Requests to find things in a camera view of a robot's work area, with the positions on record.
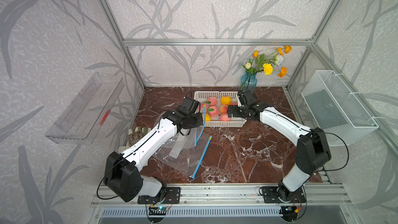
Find white plastic fruit basket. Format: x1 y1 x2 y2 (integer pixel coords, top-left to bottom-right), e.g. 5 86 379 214
194 91 246 128

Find clear zip-top bag blue zipper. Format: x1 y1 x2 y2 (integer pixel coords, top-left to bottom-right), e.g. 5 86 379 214
152 119 212 179

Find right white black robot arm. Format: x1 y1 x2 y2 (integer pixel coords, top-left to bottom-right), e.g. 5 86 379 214
227 90 332 203

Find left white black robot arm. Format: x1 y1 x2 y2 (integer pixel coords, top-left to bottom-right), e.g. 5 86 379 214
102 97 203 202

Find yellow peach left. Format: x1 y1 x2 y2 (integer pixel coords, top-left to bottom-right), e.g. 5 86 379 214
202 114 211 121

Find yellow peach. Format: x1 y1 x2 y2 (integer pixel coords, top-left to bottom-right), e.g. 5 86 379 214
202 114 211 121
220 96 232 105

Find yellow peach right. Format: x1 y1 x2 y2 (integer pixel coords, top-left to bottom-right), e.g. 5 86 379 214
220 96 232 105

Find pink peach bottom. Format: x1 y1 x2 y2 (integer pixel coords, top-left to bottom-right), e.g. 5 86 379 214
219 113 231 121

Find pink peach top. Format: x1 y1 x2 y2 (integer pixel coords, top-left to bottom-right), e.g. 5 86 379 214
207 96 218 106

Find blue glass vase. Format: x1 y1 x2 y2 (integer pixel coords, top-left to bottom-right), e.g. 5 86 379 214
238 72 258 93

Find orange yellow artificial flowers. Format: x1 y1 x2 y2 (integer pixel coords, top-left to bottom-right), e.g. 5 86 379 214
242 46 292 78

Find small brown woven basket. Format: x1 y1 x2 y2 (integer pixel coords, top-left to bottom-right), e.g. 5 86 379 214
127 127 151 147

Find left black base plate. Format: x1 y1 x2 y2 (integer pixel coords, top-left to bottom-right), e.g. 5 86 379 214
137 187 181 205

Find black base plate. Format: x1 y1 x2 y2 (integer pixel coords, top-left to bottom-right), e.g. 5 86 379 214
259 186 307 204
137 187 181 205

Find white wire mesh basket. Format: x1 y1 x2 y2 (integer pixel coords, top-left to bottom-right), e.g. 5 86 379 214
302 70 379 146

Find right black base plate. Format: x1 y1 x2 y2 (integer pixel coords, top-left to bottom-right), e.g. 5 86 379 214
259 186 307 204

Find clear plastic wall shelf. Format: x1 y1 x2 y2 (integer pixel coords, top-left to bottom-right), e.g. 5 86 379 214
45 72 125 145

